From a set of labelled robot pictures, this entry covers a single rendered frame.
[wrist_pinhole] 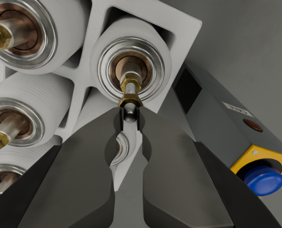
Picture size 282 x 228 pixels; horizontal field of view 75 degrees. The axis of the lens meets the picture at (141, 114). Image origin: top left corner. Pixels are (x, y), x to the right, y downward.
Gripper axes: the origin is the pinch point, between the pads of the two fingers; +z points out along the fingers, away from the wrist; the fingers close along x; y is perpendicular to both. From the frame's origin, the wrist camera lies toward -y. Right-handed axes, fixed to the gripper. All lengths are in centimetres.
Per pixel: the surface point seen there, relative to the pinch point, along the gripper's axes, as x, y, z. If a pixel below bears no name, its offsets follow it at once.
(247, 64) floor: 29.3, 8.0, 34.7
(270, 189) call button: 15.2, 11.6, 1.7
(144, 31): 1.5, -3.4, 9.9
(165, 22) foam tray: 4.7, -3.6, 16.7
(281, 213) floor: 68, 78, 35
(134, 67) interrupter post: 0.4, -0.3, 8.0
